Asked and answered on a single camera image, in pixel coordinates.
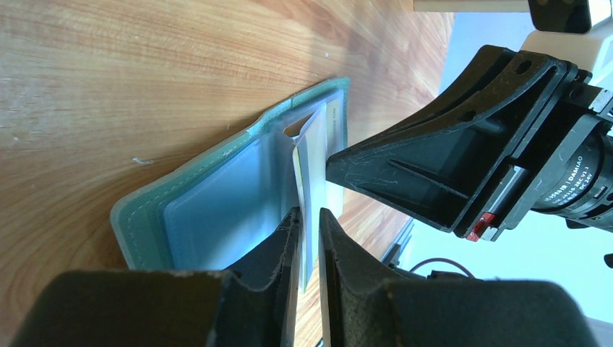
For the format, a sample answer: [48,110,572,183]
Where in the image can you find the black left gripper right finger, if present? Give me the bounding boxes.
[320,209,597,346]

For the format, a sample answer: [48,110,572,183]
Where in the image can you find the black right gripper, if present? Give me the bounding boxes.
[326,45,612,241]

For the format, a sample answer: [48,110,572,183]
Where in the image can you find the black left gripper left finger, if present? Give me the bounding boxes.
[12,207,302,346]

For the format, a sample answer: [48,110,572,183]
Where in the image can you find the tan credit card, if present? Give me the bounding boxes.
[286,100,346,292]

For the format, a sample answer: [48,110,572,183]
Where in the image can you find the teal card holder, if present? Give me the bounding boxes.
[110,77,351,270]

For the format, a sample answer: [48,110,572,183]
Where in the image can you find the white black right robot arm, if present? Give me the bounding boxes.
[326,1,612,241]

